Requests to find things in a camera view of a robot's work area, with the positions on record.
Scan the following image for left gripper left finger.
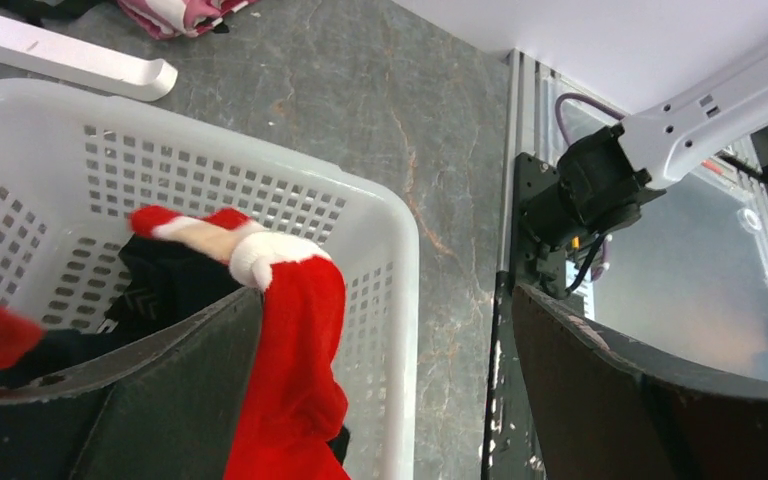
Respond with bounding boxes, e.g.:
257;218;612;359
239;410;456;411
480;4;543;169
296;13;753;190
0;289;262;479

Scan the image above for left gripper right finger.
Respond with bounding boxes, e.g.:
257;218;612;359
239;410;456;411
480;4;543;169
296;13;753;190
512;286;768;479

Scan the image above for red snowflake christmas sock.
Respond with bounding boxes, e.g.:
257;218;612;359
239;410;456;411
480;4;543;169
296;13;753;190
129;205;348;479

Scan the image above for black ankle sock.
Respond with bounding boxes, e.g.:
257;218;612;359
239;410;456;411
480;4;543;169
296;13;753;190
5;236;240;384

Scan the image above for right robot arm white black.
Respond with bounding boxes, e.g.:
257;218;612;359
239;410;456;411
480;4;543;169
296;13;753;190
517;41;768;251

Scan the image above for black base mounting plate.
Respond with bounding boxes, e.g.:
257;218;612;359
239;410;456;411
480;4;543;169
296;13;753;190
480;153;566;479

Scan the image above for white plastic perforated basket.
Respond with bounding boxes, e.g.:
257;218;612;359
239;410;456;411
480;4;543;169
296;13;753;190
0;78;419;479

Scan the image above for pink camouflage garment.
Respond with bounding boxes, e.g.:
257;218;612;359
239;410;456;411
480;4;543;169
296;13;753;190
116;0;257;40

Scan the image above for white metal drying rack stand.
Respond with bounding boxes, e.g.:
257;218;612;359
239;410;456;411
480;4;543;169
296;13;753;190
0;15;178;102

